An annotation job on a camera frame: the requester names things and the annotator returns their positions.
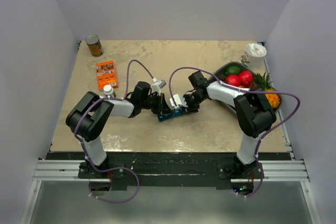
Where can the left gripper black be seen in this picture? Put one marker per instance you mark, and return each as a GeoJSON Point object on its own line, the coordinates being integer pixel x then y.
{"type": "Point", "coordinates": [162, 107]}

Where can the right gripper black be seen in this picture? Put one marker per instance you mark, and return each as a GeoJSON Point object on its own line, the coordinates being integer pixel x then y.
{"type": "Point", "coordinates": [190, 108]}

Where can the teal weekly pill organizer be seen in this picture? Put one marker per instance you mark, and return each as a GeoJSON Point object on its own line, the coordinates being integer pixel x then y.
{"type": "Point", "coordinates": [175, 113]}

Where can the white vitamin pill bottle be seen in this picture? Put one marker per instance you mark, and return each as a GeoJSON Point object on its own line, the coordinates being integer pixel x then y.
{"type": "Point", "coordinates": [109, 91]}

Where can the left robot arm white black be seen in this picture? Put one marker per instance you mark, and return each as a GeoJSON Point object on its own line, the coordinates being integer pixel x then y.
{"type": "Point", "coordinates": [88, 118]}

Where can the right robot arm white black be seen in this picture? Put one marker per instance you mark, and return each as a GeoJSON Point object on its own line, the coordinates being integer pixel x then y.
{"type": "Point", "coordinates": [254, 113]}

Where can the grey fruit tray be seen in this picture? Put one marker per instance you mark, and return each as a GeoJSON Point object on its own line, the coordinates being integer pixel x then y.
{"type": "Point", "coordinates": [220, 74]}

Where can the red apple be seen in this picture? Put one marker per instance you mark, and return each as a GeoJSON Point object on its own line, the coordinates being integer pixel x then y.
{"type": "Point", "coordinates": [233, 80]}
{"type": "Point", "coordinates": [246, 78]}

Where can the green lime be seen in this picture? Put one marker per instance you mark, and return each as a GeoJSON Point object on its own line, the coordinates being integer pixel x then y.
{"type": "Point", "coordinates": [233, 70]}

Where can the orange snack box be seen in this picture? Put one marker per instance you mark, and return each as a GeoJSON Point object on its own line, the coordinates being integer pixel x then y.
{"type": "Point", "coordinates": [106, 75]}

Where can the white paper cup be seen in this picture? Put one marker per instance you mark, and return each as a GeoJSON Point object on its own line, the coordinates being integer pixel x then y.
{"type": "Point", "coordinates": [253, 56]}

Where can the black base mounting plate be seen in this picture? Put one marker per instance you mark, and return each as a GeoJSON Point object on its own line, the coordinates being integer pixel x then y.
{"type": "Point", "coordinates": [156, 170]}

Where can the small pineapple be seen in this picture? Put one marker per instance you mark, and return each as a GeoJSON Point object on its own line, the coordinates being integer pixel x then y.
{"type": "Point", "coordinates": [265, 83]}

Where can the tin food can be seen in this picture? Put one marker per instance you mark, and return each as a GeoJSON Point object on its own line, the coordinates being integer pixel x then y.
{"type": "Point", "coordinates": [94, 45]}

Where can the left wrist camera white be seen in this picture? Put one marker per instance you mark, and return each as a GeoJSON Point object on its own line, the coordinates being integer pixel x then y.
{"type": "Point", "coordinates": [157, 86]}

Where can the aluminium rail frame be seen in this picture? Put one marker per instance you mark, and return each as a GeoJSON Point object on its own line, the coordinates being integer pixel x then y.
{"type": "Point", "coordinates": [278, 167]}

